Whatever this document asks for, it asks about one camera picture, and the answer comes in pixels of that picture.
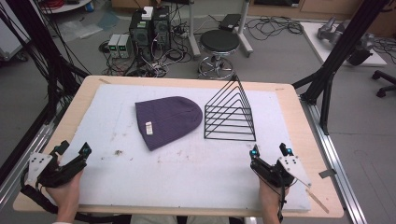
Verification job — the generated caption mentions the black metal stand frame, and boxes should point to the black metal stand frame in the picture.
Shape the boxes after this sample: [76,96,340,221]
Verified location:
[0,0,92,132]
[291,0,391,136]

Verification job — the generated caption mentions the black flat box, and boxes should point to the black flat box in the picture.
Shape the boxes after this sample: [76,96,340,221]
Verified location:
[219,13,243,33]

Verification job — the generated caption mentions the black computer tower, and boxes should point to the black computer tower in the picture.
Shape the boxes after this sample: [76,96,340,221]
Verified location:
[151,5,173,53]
[128,10,154,63]

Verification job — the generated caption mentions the black cables on floor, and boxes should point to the black cables on floor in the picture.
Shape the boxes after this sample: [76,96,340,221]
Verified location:
[246,15,304,42]

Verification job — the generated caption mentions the white table leg frame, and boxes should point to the white table leg frame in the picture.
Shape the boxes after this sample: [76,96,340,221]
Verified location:
[186,0,255,59]

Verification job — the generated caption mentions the black wrist strap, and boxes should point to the black wrist strap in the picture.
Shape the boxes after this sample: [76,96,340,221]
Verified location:
[19,167,61,217]

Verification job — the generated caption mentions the white box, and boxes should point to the white box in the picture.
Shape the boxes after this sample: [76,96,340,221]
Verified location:
[141,6,155,21]

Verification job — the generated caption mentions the black office chair base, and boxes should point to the black office chair base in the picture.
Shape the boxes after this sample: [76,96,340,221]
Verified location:
[371,69,396,99]

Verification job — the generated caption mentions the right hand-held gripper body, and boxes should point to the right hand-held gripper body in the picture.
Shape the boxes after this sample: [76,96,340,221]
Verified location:
[249,154,313,189]

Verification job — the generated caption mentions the grey power supply unit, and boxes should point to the grey power supply unit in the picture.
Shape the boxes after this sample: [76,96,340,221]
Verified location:
[118,34,134,60]
[106,34,121,59]

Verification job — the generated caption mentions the black round stool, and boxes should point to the black round stool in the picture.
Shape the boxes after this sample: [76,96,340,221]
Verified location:
[197,29,242,80]

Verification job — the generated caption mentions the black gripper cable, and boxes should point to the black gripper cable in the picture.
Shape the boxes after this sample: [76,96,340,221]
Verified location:
[276,174,288,223]

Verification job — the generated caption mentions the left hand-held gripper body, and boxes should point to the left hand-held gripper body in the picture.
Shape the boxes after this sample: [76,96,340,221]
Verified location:
[26,150,89,189]

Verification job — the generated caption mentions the person's right hand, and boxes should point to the person's right hand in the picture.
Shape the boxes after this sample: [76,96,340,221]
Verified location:
[258,178,290,222]

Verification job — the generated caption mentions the grey machine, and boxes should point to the grey machine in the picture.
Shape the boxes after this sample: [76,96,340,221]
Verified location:
[316,16,375,67]

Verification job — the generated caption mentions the white floor board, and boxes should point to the white floor board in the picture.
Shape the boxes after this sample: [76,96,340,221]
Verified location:
[300,21,389,68]

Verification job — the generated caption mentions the thin wooden stick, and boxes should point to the thin wooden stick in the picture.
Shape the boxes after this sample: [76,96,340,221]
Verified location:
[304,189,331,215]

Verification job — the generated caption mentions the grey tape piece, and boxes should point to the grey tape piece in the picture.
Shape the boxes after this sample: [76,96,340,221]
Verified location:
[318,168,338,179]

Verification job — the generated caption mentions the person's left hand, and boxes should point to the person's left hand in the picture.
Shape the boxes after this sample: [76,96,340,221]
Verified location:
[46,169,84,222]

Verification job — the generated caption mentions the aluminium rail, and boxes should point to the aluminium rail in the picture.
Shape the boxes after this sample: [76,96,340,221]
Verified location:
[0,102,73,213]
[299,94,369,224]

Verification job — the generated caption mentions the white foam mat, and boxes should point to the white foam mat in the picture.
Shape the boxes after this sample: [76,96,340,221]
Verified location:
[57,83,313,213]

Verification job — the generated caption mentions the bundle of floor cables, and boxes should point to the bundle of floor cables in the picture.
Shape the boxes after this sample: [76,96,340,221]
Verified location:
[98,18,194,78]

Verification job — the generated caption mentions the purple knitted beanie hat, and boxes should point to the purple knitted beanie hat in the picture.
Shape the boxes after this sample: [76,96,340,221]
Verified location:
[134,95,204,152]

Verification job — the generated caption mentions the black wire file rack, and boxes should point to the black wire file rack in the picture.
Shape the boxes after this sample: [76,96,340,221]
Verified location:
[204,74,258,143]

